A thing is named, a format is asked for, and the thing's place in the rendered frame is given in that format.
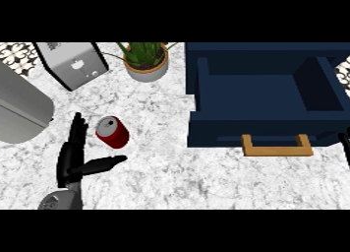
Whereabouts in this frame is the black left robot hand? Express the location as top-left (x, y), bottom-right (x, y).
top-left (54, 112), bottom-right (130, 189)

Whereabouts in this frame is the red can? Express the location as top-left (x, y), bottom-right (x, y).
top-left (94, 115), bottom-right (131, 150)

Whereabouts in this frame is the navy blue open drawer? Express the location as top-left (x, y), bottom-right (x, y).
top-left (186, 56), bottom-right (350, 149)

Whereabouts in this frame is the large grey rounded appliance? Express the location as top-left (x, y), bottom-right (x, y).
top-left (0, 51), bottom-right (54, 145)

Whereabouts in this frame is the silver toaster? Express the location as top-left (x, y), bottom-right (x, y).
top-left (32, 41), bottom-right (110, 92)

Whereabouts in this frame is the potted green plant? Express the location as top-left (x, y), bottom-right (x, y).
top-left (103, 41), bottom-right (180, 83)

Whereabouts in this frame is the navy blue cabinet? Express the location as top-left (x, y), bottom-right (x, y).
top-left (184, 41), bottom-right (350, 96)

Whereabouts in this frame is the wooden drawer handle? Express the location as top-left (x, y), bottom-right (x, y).
top-left (240, 133), bottom-right (314, 158)

